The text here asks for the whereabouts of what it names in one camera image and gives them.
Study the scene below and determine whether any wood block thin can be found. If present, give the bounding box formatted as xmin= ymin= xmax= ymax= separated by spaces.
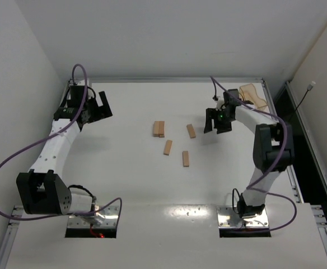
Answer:
xmin=186 ymin=124 xmax=196 ymax=139

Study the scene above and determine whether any translucent orange plastic container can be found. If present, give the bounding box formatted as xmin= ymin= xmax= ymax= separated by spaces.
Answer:
xmin=239 ymin=84 xmax=268 ymax=111

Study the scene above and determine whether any plain wood block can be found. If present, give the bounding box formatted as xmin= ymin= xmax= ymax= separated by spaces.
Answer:
xmin=153 ymin=121 xmax=160 ymax=137

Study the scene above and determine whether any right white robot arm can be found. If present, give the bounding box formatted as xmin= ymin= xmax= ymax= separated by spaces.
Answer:
xmin=204 ymin=89 xmax=295 ymax=218

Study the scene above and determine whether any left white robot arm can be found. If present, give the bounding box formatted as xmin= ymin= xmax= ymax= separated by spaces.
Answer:
xmin=16 ymin=81 xmax=112 ymax=216

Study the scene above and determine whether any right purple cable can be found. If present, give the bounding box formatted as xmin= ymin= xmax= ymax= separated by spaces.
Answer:
xmin=209 ymin=76 xmax=298 ymax=232

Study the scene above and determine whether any purple cable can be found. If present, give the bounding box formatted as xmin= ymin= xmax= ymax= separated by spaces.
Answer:
xmin=209 ymin=76 xmax=298 ymax=232
xmin=0 ymin=63 xmax=123 ymax=222

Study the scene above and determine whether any black cable white plug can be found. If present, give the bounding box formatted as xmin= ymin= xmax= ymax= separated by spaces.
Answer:
xmin=288 ymin=81 xmax=316 ymax=122

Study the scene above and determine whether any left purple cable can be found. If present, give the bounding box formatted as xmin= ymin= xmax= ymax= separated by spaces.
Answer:
xmin=0 ymin=63 xmax=123 ymax=222

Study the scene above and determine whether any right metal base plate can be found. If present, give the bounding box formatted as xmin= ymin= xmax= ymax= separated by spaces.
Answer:
xmin=217 ymin=206 xmax=269 ymax=229

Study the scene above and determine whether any metal base plate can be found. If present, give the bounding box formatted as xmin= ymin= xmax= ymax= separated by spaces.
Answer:
xmin=217 ymin=206 xmax=269 ymax=229
xmin=67 ymin=205 xmax=121 ymax=229

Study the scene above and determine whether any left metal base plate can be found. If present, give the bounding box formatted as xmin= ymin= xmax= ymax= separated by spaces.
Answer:
xmin=67 ymin=205 xmax=121 ymax=229

